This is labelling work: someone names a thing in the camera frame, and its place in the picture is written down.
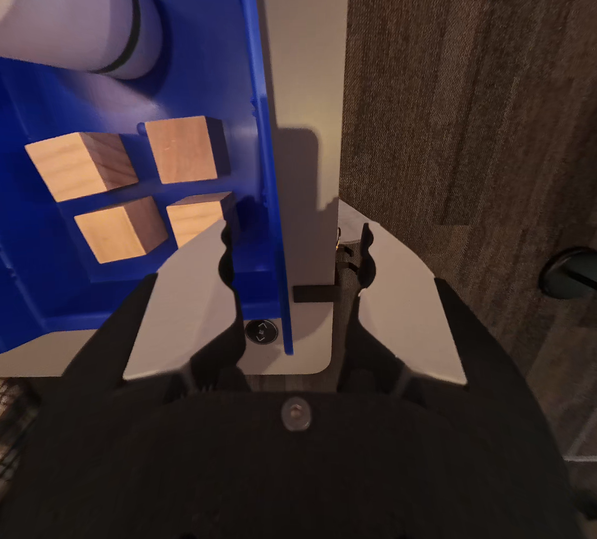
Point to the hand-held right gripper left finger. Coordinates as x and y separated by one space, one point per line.
186 310

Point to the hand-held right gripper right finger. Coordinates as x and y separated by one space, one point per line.
405 315

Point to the wooden cube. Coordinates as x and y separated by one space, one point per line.
193 219
182 151
116 231
74 165

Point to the blue plastic bin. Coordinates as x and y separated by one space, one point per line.
205 35

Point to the white paper cup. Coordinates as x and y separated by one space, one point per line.
70 12

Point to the round table grommet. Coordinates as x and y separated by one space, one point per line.
261 331

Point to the black floor stand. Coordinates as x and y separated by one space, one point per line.
566 273

